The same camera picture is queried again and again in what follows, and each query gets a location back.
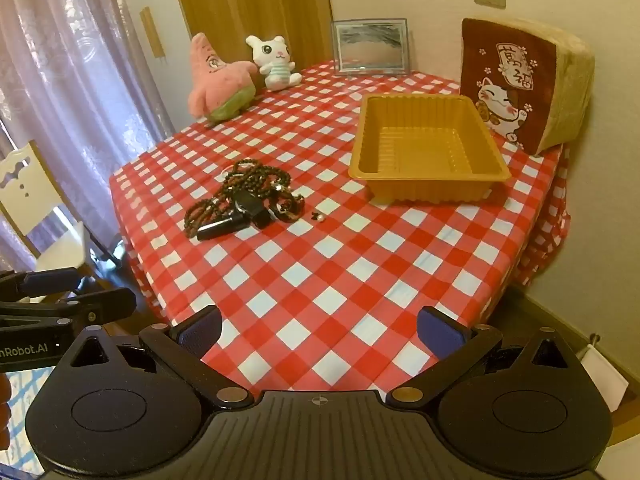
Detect white chair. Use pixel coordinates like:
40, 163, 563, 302
0, 141, 86, 273

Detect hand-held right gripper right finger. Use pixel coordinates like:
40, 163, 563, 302
386, 305, 583, 411

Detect tangle of brown bead strands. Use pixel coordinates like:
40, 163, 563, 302
184, 159, 306, 228

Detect person's left hand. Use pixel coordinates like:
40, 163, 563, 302
0, 375, 13, 451

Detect sheer white curtain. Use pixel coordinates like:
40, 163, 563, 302
0, 0, 176, 271

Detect silver picture frame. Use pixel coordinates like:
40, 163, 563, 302
331, 18, 410, 77

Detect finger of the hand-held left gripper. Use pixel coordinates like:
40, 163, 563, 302
0, 267, 84, 304
0, 287, 137, 331

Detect pink starfish plush toy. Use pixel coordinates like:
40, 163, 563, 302
187, 32, 258, 126

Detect wooden door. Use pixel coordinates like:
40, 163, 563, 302
170, 0, 333, 78

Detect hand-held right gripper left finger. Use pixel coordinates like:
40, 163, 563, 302
61, 305, 256, 411

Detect white bag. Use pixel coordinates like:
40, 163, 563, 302
580, 332, 630, 411

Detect red white checked tablecloth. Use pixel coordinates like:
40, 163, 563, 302
109, 57, 573, 401

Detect blue white patterned cloth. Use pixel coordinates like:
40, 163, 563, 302
9, 367, 53, 413

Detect black band wristwatch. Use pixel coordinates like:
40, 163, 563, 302
196, 212, 242, 242

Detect yellow plastic tray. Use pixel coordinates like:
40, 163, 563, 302
348, 92, 512, 205

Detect white rabbit plush toy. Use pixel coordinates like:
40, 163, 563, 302
245, 35, 302, 92

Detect cat print cushion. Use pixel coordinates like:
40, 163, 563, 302
459, 16, 596, 156

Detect wooden wall strip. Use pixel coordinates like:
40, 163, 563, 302
140, 7, 166, 58

